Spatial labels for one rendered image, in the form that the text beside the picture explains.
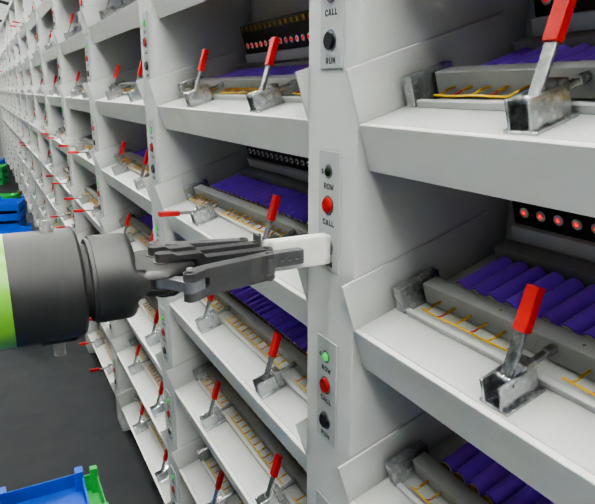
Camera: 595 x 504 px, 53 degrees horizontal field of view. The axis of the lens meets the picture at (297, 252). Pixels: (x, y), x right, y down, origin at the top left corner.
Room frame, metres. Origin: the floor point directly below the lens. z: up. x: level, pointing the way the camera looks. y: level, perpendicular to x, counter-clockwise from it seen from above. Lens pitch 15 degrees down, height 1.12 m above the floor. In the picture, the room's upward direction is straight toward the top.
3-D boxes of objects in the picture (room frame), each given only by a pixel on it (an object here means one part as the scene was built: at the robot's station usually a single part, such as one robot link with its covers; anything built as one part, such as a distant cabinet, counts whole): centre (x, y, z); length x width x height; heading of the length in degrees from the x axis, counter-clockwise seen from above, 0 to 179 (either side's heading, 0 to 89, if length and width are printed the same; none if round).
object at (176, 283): (0.48, 0.11, 0.97); 0.05 x 0.05 x 0.02; 26
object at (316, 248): (0.57, 0.00, 0.97); 0.07 x 0.01 x 0.03; 117
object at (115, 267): (0.50, 0.14, 0.97); 0.09 x 0.08 x 0.07; 117
